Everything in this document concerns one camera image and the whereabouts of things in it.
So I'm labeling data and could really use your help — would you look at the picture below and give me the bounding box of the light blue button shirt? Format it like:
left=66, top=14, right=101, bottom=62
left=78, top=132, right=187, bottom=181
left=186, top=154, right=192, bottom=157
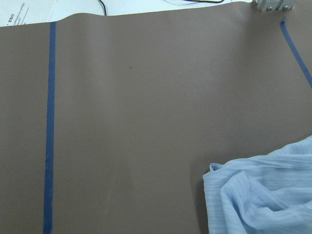
left=203, top=137, right=312, bottom=234

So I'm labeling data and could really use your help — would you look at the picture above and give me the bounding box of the clear plastic bag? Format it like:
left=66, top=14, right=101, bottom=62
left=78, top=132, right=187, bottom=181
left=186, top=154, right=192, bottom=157
left=0, top=0, right=30, bottom=27

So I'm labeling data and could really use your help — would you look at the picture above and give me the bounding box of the aluminium frame post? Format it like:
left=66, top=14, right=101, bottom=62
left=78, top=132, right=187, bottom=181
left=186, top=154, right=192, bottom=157
left=252, top=0, right=294, bottom=12

